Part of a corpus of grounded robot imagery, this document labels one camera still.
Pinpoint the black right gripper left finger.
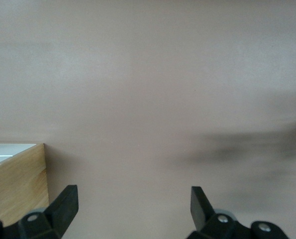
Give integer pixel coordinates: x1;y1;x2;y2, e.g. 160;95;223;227
3;184;79;239

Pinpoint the white-fronted drawer without handle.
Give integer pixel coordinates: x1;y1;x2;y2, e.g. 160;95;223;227
0;143;37;157

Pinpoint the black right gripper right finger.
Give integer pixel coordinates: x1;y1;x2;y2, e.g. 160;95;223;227
187;186;252;239

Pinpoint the wooden drawer cabinet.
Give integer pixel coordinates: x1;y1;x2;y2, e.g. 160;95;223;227
0;143;50;228

